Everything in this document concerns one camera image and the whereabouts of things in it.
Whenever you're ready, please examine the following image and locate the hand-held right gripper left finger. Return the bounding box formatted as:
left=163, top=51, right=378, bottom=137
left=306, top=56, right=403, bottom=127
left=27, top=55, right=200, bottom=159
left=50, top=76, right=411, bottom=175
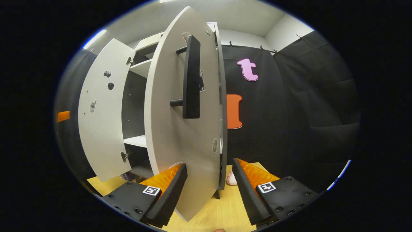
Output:
left=100, top=163, right=188, bottom=228

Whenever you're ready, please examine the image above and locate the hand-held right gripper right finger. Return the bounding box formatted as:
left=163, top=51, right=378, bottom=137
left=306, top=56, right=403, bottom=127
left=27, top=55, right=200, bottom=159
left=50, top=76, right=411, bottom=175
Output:
left=232, top=157, right=323, bottom=226

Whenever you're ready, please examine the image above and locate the white cabinet shelf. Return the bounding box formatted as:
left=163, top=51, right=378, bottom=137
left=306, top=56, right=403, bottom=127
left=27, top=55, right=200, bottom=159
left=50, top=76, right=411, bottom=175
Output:
left=124, top=135, right=148, bottom=149
left=130, top=59, right=152, bottom=79

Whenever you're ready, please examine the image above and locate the black backdrop cloth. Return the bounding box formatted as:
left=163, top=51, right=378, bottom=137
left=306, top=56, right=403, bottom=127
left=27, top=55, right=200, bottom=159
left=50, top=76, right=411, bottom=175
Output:
left=55, top=31, right=362, bottom=194

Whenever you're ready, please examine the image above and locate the white and grey cabinet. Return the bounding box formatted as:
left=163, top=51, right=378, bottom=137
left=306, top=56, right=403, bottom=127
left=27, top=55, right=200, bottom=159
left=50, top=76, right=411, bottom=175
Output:
left=122, top=22, right=228, bottom=198

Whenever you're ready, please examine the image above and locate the small white cabinet flap door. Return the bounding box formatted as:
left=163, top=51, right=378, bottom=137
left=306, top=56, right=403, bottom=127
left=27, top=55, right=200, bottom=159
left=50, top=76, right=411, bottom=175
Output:
left=134, top=31, right=165, bottom=51

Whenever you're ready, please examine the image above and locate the narrow ceiling strip light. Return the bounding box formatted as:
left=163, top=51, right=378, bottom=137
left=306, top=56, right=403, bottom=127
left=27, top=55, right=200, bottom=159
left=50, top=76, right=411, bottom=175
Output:
left=83, top=29, right=107, bottom=50

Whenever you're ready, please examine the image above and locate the black bar door handle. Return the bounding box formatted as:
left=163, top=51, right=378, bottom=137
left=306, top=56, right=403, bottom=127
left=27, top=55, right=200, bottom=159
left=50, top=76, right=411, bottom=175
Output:
left=170, top=35, right=201, bottom=119

